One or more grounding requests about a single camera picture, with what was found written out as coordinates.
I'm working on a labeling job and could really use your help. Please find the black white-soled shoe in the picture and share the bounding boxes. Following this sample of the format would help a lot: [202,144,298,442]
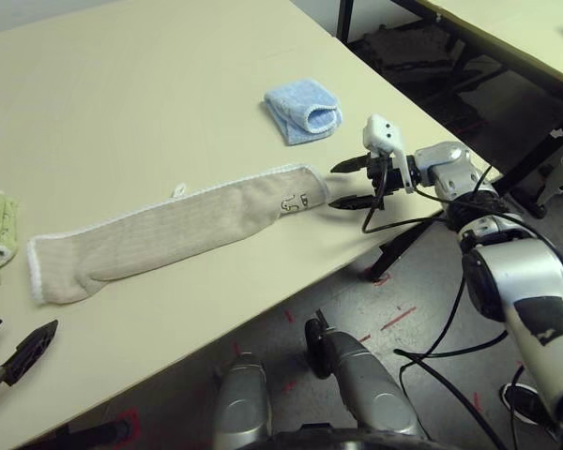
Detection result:
[498,382,545,427]

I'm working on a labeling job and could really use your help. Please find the blue folded towel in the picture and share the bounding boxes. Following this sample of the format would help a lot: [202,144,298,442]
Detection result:
[263,79,343,146]

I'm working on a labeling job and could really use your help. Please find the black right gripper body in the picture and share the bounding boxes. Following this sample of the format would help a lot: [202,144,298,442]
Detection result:
[367,153,422,197]

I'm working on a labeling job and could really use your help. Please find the beige towel with white trim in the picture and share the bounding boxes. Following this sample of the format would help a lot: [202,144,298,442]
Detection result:
[26,162,329,307]

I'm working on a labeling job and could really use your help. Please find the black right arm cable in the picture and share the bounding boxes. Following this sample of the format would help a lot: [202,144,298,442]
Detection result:
[360,158,559,450]

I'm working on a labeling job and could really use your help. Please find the silver robot left leg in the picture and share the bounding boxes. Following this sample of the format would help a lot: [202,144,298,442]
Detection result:
[213,352,271,450]

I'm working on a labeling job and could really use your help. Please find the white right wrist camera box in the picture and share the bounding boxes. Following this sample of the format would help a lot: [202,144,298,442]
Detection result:
[363,113,417,194]

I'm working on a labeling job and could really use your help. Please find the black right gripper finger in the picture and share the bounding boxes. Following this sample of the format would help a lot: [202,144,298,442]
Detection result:
[329,156,372,175]
[327,194,374,212]

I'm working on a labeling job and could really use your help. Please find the black table leg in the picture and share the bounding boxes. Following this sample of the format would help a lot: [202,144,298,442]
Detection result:
[65,419,132,444]
[368,215,447,282]

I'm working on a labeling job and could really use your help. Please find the beige table with black frame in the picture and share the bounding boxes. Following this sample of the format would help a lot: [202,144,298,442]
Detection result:
[335,0,563,221]

